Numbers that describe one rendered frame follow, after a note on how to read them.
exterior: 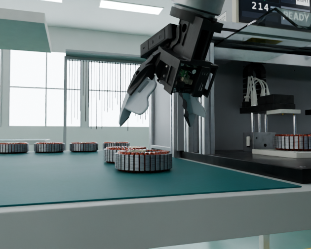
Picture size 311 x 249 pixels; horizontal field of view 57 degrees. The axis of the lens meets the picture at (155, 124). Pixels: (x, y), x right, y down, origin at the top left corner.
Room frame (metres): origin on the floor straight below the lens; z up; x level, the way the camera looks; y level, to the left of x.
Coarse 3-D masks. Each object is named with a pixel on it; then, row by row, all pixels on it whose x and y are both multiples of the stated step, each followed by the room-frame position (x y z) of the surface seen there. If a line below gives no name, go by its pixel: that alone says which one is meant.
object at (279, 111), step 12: (264, 96) 0.75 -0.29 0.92; (276, 96) 0.72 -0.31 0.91; (288, 96) 0.73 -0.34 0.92; (240, 108) 0.85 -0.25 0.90; (252, 108) 0.80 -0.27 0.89; (264, 108) 0.75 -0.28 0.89; (276, 108) 0.72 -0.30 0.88; (288, 108) 0.73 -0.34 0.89; (252, 120) 0.81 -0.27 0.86; (264, 120) 0.83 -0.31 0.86
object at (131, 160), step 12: (120, 156) 0.53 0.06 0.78; (132, 156) 0.51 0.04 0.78; (144, 156) 0.52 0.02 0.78; (156, 156) 0.52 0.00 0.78; (168, 156) 0.54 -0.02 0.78; (120, 168) 0.53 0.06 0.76; (132, 168) 0.51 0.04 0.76; (144, 168) 0.52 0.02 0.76; (156, 168) 0.52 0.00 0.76; (168, 168) 0.54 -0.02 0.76
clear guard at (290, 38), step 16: (272, 16) 0.58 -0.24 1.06; (288, 16) 0.52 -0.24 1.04; (304, 16) 0.54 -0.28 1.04; (240, 32) 0.67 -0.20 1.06; (256, 32) 0.67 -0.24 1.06; (272, 32) 0.67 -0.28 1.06; (288, 32) 0.67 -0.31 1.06; (304, 32) 0.67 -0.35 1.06; (240, 48) 0.80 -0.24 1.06; (256, 48) 0.80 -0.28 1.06; (272, 48) 0.80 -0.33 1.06; (288, 48) 0.80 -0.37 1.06
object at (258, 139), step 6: (246, 132) 0.82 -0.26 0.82; (252, 132) 0.79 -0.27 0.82; (258, 132) 0.79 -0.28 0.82; (264, 132) 0.80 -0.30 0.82; (270, 132) 0.81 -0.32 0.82; (252, 138) 0.79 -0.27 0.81; (258, 138) 0.79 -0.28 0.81; (264, 138) 0.80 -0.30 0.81; (270, 138) 0.80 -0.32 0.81; (252, 144) 0.79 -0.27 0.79; (258, 144) 0.79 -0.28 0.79; (264, 144) 0.80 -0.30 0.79; (270, 144) 0.80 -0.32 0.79; (246, 150) 0.82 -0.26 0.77
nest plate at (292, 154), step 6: (252, 150) 0.73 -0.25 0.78; (258, 150) 0.71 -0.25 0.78; (264, 150) 0.69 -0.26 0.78; (270, 150) 0.67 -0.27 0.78; (276, 150) 0.67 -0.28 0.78; (282, 150) 0.67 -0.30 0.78; (294, 150) 0.67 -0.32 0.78; (282, 156) 0.63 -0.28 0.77; (288, 156) 0.61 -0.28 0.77; (294, 156) 0.60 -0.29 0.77; (300, 156) 0.59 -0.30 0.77; (306, 156) 0.60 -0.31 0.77
